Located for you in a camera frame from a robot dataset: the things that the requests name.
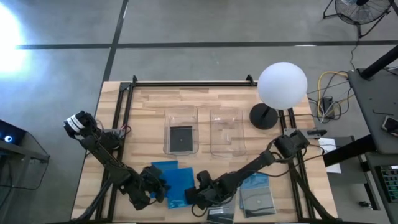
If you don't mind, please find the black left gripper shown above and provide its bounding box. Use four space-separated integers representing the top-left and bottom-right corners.
131 164 172 210

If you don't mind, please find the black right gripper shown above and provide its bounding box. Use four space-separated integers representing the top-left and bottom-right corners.
184 170 225 210

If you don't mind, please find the clear grey jewel case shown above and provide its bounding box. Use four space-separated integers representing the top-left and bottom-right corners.
239 185 277 218

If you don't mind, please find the clear plastic bin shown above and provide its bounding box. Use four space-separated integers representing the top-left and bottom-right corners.
209 106 247 158
163 105 200 156

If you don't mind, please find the white globe lamp black base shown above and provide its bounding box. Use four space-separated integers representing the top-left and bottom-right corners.
249 62 308 131

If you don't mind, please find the white paper sheet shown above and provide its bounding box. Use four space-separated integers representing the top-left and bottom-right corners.
318 136 342 174

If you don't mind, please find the black box blue light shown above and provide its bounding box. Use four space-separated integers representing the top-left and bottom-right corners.
0 119 27 154

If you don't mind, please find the black desk bar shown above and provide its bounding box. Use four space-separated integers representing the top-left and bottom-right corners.
322 134 377 168

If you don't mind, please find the black power adapter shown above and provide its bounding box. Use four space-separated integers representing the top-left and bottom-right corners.
322 96 335 118

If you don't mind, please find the keyboard with coloured keys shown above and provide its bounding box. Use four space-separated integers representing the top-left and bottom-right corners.
377 164 398 203

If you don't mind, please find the grey side table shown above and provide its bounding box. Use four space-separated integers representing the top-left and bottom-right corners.
347 67 398 156

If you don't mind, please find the smartphone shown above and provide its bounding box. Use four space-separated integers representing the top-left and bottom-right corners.
381 115 398 137

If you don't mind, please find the black pole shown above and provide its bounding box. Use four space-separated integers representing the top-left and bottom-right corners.
360 45 398 80

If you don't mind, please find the black floor fan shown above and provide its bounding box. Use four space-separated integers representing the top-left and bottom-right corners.
322 0 394 39

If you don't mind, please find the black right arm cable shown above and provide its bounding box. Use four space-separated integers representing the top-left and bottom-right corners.
239 142 326 179

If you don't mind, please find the black aluminium table frame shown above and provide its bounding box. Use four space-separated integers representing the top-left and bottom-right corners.
70 74 338 224

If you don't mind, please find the silver bracket plate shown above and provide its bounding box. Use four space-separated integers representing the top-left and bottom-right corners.
283 128 328 140

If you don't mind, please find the yellow cable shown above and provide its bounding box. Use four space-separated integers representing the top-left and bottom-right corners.
316 71 355 119

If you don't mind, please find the grey cable bundle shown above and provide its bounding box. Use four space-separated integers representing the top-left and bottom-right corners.
307 80 356 124

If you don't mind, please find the black fan cable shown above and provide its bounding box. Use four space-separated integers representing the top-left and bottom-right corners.
349 36 362 71

